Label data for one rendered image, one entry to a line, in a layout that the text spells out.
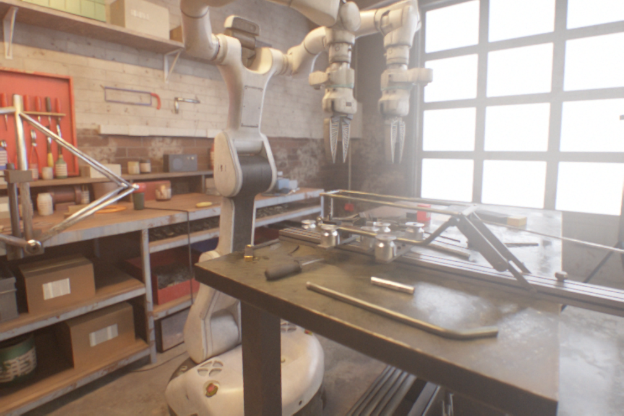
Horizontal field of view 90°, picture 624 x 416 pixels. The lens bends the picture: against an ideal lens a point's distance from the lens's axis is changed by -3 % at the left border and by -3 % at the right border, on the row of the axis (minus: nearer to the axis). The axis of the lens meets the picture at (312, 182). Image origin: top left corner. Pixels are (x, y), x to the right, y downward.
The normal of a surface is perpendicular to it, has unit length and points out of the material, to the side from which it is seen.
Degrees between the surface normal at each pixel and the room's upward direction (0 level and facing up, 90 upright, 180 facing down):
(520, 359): 0
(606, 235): 90
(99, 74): 90
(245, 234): 98
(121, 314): 94
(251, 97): 102
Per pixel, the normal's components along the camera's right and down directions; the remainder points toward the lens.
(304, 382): 0.65, -0.54
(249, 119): 0.72, 0.28
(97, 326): 0.80, 0.08
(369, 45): -0.62, 0.08
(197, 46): 0.21, 0.92
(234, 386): 0.04, -0.90
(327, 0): 0.27, -0.02
